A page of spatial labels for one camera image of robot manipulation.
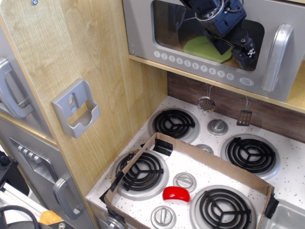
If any grey centre stove knob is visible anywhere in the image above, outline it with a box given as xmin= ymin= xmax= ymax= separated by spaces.
xmin=173 ymin=172 xmax=197 ymax=193

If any black braided cable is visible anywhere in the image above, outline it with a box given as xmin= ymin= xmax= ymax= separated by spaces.
xmin=0 ymin=205 xmax=40 ymax=229

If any green toy plate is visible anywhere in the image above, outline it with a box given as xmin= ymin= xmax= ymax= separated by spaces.
xmin=183 ymin=36 xmax=233 ymax=63

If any grey wall phone holder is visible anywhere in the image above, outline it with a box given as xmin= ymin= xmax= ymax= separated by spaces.
xmin=51 ymin=78 xmax=101 ymax=138

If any lower grey fridge handle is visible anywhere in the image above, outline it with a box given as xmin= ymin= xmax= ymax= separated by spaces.
xmin=52 ymin=177 xmax=81 ymax=220

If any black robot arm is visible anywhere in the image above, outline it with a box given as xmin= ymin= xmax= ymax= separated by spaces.
xmin=181 ymin=0 xmax=257 ymax=69

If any grey fridge handle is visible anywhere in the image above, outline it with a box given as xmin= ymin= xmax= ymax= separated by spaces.
xmin=0 ymin=58 xmax=33 ymax=118
xmin=52 ymin=177 xmax=81 ymax=220

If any hanging toy spatula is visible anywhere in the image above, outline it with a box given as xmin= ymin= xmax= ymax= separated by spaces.
xmin=236 ymin=96 xmax=252 ymax=126

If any grey oven knob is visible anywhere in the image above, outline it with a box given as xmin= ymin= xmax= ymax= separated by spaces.
xmin=106 ymin=216 xmax=126 ymax=229

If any grey toy microwave door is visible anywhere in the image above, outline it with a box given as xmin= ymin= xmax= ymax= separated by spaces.
xmin=123 ymin=0 xmax=305 ymax=102

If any steel toy sink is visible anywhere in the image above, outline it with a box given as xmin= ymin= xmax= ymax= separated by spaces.
xmin=259 ymin=200 xmax=305 ymax=229

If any hanging toy strainer spoon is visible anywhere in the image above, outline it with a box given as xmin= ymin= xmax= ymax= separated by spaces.
xmin=197 ymin=84 xmax=216 ymax=114

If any back left stove burner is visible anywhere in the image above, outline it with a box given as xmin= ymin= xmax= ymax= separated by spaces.
xmin=148 ymin=108 xmax=200 ymax=144

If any front right stove burner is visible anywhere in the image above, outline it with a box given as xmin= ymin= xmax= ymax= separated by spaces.
xmin=189 ymin=185 xmax=257 ymax=229

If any grey stove knob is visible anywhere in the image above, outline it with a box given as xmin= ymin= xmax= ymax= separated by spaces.
xmin=207 ymin=119 xmax=229 ymax=135
xmin=173 ymin=172 xmax=197 ymax=193
xmin=151 ymin=206 xmax=177 ymax=229

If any grey back stove knob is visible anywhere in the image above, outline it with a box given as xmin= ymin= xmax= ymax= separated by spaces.
xmin=207 ymin=119 xmax=229 ymax=135

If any stove burner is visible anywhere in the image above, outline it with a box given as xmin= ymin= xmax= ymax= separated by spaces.
xmin=117 ymin=150 xmax=170 ymax=201
xmin=189 ymin=185 xmax=257 ymax=229
xmin=148 ymin=108 xmax=200 ymax=144
xmin=220 ymin=134 xmax=280 ymax=180

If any small grey middle knob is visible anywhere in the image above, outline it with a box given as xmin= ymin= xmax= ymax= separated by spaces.
xmin=196 ymin=144 xmax=214 ymax=155

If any back right stove burner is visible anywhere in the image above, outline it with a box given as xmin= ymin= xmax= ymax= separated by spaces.
xmin=220 ymin=134 xmax=280 ymax=180

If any red toy food piece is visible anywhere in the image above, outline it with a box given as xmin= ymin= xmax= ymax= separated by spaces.
xmin=163 ymin=186 xmax=191 ymax=203

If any brown cardboard tray border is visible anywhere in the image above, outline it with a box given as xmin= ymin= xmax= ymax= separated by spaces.
xmin=99 ymin=133 xmax=276 ymax=229

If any grey front stove knob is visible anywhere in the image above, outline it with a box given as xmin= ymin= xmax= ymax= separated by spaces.
xmin=151 ymin=206 xmax=177 ymax=229

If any front left stove burner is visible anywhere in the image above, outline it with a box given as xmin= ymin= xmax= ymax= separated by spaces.
xmin=117 ymin=150 xmax=170 ymax=201

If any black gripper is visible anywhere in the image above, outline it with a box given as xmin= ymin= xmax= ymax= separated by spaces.
xmin=199 ymin=0 xmax=257 ymax=70

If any grey ice dispenser panel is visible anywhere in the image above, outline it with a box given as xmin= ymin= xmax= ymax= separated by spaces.
xmin=10 ymin=138 xmax=58 ymax=184

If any upper grey fridge handle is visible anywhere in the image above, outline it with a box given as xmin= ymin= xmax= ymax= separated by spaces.
xmin=0 ymin=58 xmax=33 ymax=118

